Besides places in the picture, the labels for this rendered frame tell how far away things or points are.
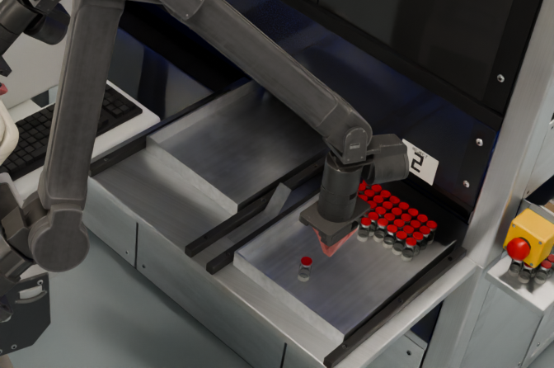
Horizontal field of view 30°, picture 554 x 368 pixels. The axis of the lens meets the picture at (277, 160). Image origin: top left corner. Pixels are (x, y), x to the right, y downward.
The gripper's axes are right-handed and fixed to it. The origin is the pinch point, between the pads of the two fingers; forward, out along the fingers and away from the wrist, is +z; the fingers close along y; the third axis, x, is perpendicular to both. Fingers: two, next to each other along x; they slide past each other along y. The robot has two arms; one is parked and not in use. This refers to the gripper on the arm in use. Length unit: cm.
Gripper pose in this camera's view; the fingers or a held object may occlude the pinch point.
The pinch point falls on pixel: (328, 250)
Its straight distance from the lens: 167.5
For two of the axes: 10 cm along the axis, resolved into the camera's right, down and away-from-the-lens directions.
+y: 6.9, -4.3, 5.9
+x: -7.2, -5.1, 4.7
